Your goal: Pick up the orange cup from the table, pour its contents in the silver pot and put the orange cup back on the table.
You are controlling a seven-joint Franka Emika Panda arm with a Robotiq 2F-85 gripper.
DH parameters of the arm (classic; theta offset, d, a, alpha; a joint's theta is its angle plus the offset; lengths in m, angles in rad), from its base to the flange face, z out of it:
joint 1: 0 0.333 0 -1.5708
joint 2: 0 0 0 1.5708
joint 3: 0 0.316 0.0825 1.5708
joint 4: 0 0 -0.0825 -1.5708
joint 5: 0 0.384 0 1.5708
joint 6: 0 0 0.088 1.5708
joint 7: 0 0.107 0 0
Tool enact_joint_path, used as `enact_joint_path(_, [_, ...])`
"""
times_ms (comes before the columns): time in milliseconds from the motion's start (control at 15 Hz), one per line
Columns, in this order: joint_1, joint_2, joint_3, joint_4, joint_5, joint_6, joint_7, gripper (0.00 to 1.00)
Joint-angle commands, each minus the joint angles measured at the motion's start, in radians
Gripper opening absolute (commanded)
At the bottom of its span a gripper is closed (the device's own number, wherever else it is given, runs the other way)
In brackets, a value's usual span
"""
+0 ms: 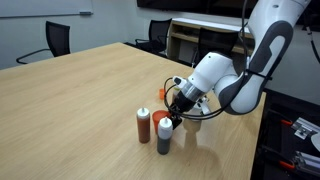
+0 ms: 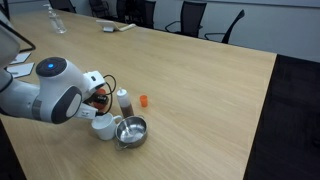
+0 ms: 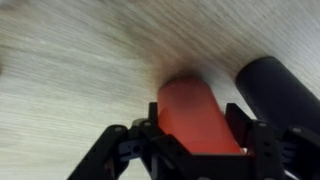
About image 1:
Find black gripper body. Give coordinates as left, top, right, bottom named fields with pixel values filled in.
left=168, top=89, right=201, bottom=117

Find small orange cup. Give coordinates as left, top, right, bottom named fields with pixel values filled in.
left=158, top=88, right=167, bottom=101

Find dark sauce squeeze bottle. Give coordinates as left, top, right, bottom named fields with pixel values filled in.
left=156, top=116, right=174, bottom=156

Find red sauce squeeze bottle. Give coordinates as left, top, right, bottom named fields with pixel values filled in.
left=135, top=107, right=151, bottom=145

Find black chair with metal legs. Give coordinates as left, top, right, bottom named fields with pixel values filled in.
left=191, top=27, right=242, bottom=69

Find black office chair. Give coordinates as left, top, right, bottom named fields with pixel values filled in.
left=134, top=18, right=173, bottom=56
left=15, top=20, right=72, bottom=65

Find wooden side desk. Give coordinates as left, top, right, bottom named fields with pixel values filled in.
left=166, top=17, right=264, bottom=68

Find white round disc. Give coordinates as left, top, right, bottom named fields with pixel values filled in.
left=310, top=132, right=320, bottom=153

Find white whiteboard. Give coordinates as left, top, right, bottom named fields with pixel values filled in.
left=0, top=0, right=94, bottom=18

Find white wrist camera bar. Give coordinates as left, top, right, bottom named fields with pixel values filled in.
left=191, top=95, right=213, bottom=116

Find black wall screen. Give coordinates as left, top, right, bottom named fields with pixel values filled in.
left=136, top=0, right=261, bottom=19

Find black clamp with orange handle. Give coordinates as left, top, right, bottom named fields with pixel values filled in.
left=261, top=144, right=297, bottom=171
left=263, top=109, right=294, bottom=128

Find silver metal bracket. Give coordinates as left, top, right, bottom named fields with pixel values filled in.
left=290, top=116, right=320, bottom=141

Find silver metal rail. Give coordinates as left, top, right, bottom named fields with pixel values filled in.
left=294, top=149, right=320, bottom=176

